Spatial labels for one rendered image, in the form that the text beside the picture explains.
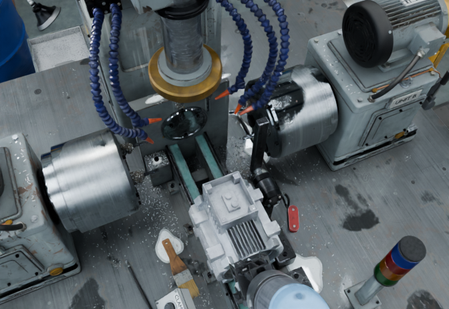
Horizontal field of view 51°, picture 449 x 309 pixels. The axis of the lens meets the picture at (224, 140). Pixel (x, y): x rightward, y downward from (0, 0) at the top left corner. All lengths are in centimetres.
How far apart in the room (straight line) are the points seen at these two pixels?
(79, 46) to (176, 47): 160
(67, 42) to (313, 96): 162
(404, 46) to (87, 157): 90
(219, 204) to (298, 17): 112
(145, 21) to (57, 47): 140
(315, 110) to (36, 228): 79
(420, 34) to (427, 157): 55
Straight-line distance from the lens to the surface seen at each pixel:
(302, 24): 206
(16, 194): 124
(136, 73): 139
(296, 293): 72
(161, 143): 149
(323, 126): 138
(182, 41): 103
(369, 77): 141
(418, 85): 146
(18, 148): 132
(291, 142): 135
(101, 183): 123
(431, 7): 142
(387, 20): 131
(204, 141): 152
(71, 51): 260
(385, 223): 161
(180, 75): 111
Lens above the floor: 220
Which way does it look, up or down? 57 degrees down
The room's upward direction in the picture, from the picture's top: 1 degrees clockwise
